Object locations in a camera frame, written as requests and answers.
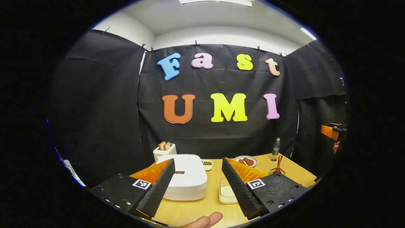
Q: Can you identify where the clear rice container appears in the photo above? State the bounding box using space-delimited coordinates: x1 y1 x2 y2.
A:
218 177 238 205

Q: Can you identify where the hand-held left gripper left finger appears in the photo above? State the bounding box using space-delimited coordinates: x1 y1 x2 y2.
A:
91 158 176 219

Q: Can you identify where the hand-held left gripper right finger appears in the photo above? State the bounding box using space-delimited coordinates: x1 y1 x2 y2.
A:
221 157 309 220

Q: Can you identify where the white round plate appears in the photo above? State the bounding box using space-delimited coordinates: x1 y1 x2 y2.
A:
234 155 258 168

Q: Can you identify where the ceiling light panel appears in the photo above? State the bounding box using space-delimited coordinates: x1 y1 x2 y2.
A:
179 0 252 7
301 27 317 41

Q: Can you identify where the white toaster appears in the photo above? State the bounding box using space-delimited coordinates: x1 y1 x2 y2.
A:
153 143 177 162

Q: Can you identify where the white rice cooker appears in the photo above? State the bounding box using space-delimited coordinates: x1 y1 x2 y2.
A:
157 154 208 201

